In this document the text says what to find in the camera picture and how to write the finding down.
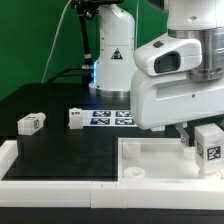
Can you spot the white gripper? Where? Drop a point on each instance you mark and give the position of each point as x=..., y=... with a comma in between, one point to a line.
x=162, y=92

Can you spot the white square tabletop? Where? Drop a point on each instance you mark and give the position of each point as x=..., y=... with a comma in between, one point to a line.
x=157, y=160

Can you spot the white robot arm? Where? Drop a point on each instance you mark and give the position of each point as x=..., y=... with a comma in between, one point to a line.
x=202, y=20

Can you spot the fiducial tag sheet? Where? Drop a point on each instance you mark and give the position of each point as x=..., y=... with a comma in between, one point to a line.
x=108, y=118

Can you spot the white U-shaped fence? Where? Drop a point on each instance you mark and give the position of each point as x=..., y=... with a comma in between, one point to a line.
x=102, y=194

